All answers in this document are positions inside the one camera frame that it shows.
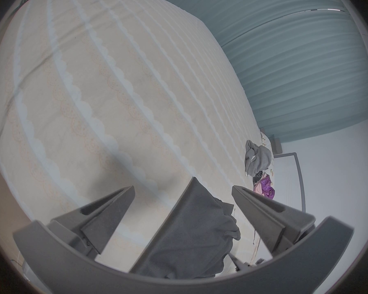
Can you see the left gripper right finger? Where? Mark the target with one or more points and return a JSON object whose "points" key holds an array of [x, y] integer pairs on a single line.
{"points": [[266, 222]]}

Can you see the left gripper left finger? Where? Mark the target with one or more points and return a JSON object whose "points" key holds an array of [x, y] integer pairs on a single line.
{"points": [[98, 222]]}

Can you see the black T-shirt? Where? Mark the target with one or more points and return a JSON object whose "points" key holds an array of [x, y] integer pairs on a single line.
{"points": [[190, 234]]}

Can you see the bed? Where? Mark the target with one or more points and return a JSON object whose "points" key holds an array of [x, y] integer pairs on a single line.
{"points": [[125, 87]]}

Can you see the purple garment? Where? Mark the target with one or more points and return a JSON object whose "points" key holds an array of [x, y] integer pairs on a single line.
{"points": [[267, 188]]}

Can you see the pink garment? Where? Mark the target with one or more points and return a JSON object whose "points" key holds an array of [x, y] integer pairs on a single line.
{"points": [[257, 189]]}

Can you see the black shiny garment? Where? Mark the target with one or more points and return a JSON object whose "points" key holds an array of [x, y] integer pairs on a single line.
{"points": [[257, 176]]}

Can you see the grey garment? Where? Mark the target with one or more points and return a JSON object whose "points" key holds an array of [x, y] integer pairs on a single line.
{"points": [[257, 158]]}

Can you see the grey bedside table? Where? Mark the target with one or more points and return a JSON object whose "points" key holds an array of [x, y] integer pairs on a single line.
{"points": [[277, 144]]}

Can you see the blue-green curtain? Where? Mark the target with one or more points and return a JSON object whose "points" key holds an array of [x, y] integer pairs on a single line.
{"points": [[309, 78], [233, 8]]}

